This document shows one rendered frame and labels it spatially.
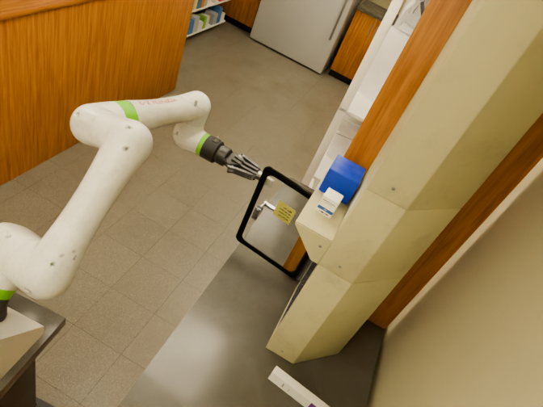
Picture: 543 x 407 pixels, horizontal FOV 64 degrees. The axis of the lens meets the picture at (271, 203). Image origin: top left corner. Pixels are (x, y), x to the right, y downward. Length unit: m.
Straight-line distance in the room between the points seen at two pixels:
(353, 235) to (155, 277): 1.88
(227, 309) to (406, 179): 0.88
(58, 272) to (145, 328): 1.49
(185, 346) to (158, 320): 1.16
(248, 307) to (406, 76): 0.98
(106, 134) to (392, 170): 0.74
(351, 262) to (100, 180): 0.70
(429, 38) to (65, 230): 1.08
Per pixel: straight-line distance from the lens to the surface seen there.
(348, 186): 1.32
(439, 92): 0.98
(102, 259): 2.92
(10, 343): 1.39
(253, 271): 1.81
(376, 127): 1.43
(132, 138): 1.21
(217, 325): 1.62
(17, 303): 1.61
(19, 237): 1.33
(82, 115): 1.35
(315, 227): 1.22
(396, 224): 1.13
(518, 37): 0.96
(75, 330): 2.64
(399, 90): 1.38
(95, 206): 1.22
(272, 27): 6.39
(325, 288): 1.33
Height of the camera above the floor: 2.27
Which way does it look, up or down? 38 degrees down
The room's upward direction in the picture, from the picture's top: 25 degrees clockwise
